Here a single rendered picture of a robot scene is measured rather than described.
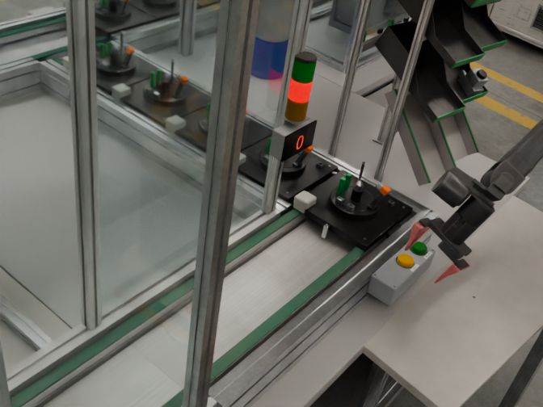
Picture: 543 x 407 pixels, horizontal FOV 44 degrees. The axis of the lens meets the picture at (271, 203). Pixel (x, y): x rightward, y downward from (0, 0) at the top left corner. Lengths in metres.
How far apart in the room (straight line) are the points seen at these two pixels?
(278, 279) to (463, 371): 0.48
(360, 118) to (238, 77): 1.76
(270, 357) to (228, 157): 0.70
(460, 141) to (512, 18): 3.95
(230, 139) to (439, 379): 0.98
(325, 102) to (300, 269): 1.00
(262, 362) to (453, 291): 0.65
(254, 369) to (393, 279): 0.45
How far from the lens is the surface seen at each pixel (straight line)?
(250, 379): 1.36
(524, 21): 6.01
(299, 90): 1.52
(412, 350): 1.65
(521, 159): 1.47
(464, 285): 1.87
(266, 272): 1.64
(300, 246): 1.73
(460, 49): 1.86
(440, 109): 1.90
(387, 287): 1.63
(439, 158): 2.03
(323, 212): 1.77
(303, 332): 1.46
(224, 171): 0.79
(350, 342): 1.61
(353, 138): 2.34
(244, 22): 0.71
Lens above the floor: 2.03
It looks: 37 degrees down
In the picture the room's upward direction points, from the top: 10 degrees clockwise
